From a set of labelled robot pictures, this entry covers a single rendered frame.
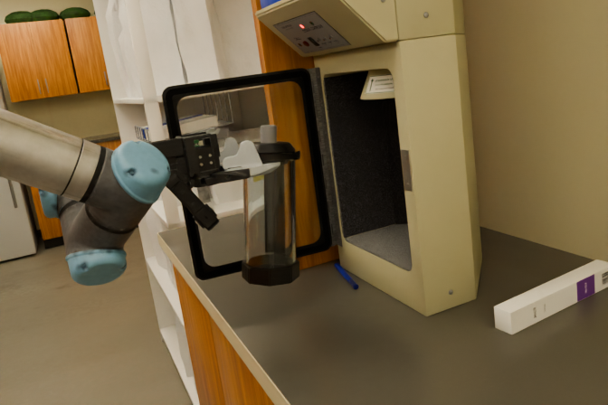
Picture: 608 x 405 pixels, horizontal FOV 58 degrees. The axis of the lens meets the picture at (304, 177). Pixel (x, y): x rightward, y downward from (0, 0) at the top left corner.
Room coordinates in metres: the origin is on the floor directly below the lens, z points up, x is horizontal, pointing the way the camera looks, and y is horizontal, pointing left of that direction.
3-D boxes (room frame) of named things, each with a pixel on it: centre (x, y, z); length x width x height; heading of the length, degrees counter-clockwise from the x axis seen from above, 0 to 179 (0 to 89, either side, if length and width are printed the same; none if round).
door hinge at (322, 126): (1.16, -0.05, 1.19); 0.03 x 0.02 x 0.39; 23
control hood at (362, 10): (1.01, -0.06, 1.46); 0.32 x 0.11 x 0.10; 23
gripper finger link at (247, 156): (0.88, 0.08, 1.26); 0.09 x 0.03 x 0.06; 89
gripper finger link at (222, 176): (0.87, 0.13, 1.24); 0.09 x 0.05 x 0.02; 89
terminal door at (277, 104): (1.12, 0.10, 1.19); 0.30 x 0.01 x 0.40; 107
